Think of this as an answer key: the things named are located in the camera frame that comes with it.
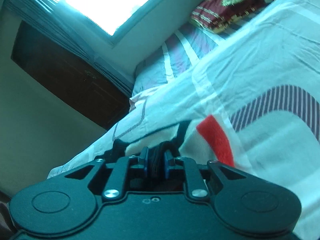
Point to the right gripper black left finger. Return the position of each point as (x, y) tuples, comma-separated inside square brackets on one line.
[(100, 180)]

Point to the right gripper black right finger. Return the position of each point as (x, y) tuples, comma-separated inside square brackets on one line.
[(200, 182)]

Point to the red black white striped garment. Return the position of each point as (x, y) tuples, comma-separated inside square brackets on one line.
[(201, 140)]

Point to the dark wooden wardrobe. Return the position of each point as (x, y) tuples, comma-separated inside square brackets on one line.
[(69, 77)]

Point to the white patterned bed quilt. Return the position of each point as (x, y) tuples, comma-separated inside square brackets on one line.
[(262, 86)]

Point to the striped bed sheet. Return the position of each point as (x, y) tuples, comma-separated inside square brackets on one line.
[(181, 51)]

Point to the red gold folded blanket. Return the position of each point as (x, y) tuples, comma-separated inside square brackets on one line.
[(217, 15)]

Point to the teal curtain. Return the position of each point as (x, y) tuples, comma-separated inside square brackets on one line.
[(58, 22)]

